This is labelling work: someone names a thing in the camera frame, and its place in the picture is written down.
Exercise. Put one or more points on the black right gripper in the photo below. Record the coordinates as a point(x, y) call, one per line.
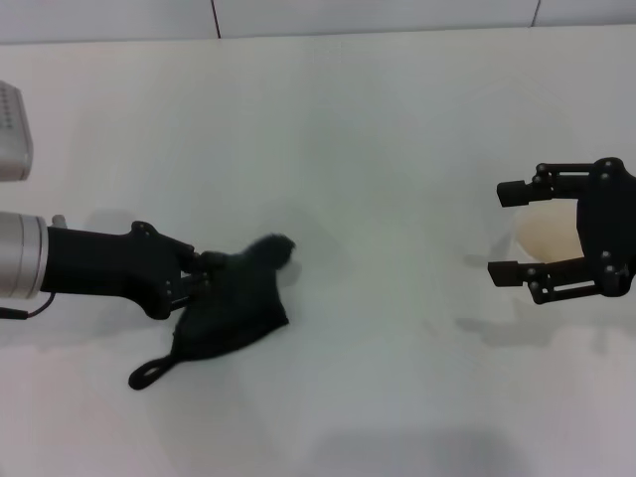
point(611, 228)

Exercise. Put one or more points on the white paper cup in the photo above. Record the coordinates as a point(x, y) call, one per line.
point(546, 236)

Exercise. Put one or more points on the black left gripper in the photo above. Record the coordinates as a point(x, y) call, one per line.
point(109, 263)

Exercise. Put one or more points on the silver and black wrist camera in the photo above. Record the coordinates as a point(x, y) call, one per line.
point(12, 134)

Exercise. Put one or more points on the dark rag with loop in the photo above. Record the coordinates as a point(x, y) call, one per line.
point(238, 308)

